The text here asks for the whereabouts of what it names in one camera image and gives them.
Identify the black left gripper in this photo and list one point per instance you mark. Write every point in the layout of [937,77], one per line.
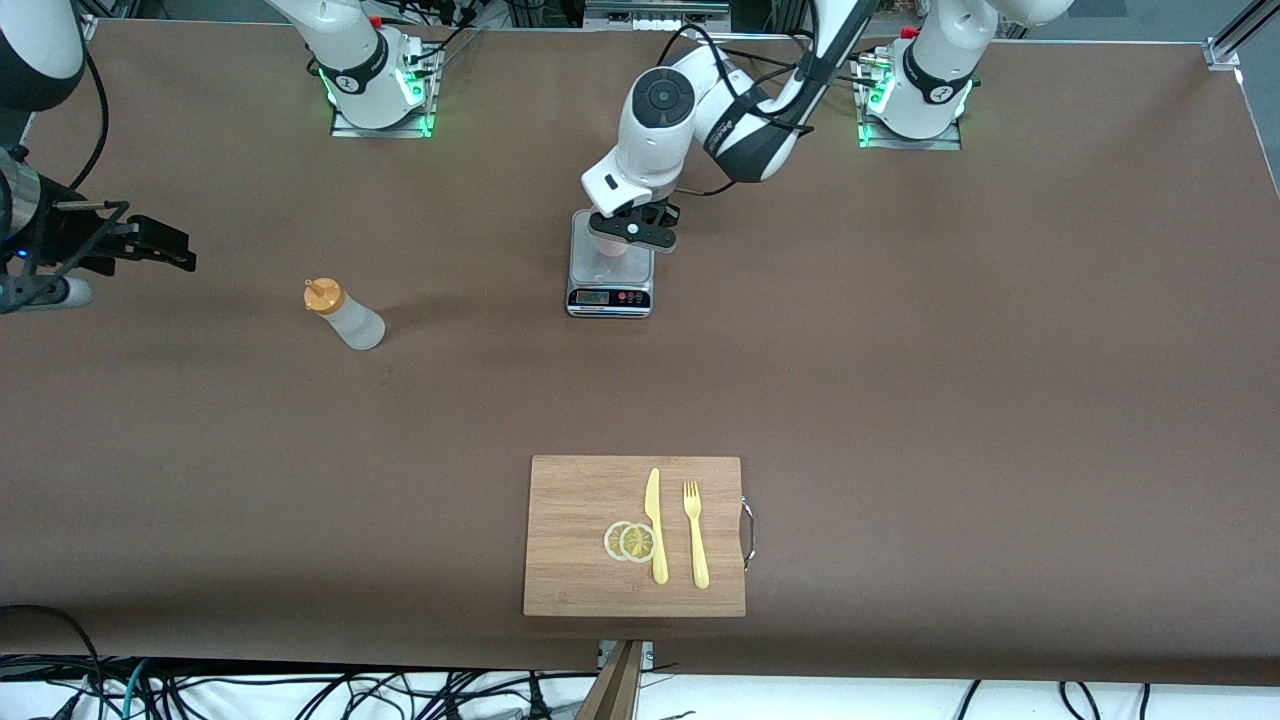
[657,212]

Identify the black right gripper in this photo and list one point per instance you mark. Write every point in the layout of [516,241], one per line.
[72,232]

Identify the pink plastic cup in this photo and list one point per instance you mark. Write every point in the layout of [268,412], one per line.
[612,250]

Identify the translucent sauce bottle orange cap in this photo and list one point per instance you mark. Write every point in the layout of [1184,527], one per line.
[350,322]

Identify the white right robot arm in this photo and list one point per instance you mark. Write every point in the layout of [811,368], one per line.
[350,50]

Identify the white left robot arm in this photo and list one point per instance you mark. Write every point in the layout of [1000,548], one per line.
[655,130]

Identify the silver digital kitchen scale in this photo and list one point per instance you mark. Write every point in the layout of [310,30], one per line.
[610,295]

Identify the white power strip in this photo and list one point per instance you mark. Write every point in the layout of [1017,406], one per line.
[660,22]

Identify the yellow plastic knife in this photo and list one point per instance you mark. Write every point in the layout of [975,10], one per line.
[656,530]

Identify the wooden cutting board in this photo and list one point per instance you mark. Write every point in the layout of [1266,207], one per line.
[575,530]

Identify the lemon slice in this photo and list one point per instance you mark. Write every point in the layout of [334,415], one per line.
[638,543]
[611,541]

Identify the yellow plastic fork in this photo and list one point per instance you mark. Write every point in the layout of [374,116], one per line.
[697,545]

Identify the brown table cover sheet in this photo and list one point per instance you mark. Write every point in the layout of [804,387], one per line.
[900,450]

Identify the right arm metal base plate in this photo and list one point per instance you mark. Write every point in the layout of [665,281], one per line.
[345,130]

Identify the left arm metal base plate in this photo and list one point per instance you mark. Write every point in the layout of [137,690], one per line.
[950,142]

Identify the metal table bracket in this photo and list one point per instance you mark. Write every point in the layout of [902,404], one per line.
[648,655]

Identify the wooden post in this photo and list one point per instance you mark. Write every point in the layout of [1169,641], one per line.
[612,690]

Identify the aluminium frame corner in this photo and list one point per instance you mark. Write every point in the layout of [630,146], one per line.
[1222,52]

